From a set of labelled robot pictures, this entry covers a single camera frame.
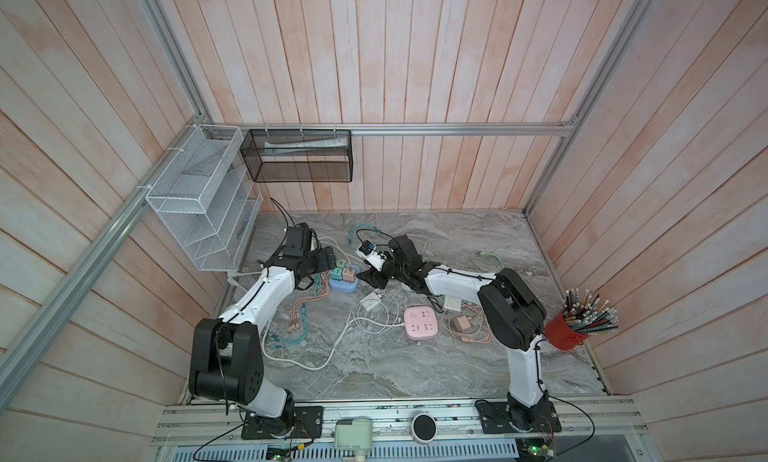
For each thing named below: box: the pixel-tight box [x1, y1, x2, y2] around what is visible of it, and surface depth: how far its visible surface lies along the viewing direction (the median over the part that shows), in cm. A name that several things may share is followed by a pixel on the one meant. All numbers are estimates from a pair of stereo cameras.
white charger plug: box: [359, 291, 382, 311], surface depth 95 cm
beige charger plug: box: [452, 316, 471, 332], surface depth 90 cm
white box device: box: [334, 418, 373, 462], surface depth 70 cm
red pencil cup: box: [544, 288, 620, 351], surface depth 79 cm
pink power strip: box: [404, 306, 438, 340], surface depth 90 cm
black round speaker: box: [411, 413, 438, 444], surface depth 70 cm
